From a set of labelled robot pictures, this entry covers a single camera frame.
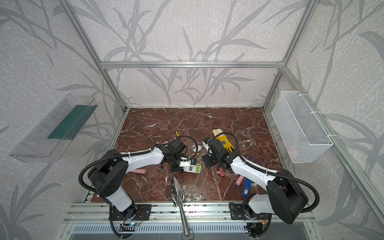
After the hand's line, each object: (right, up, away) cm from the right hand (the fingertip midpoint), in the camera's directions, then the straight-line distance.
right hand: (207, 152), depth 87 cm
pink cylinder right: (+18, -14, -5) cm, 24 cm away
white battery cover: (-5, 0, +13) cm, 14 cm away
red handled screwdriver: (+9, -11, -1) cm, 14 cm away
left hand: (-13, -6, +2) cm, 14 cm away
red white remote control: (-8, -9, -2) cm, 12 cm away
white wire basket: (+39, +13, -26) cm, 49 cm away
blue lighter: (+21, -17, -9) cm, 28 cm away
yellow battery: (-20, +9, +18) cm, 28 cm away
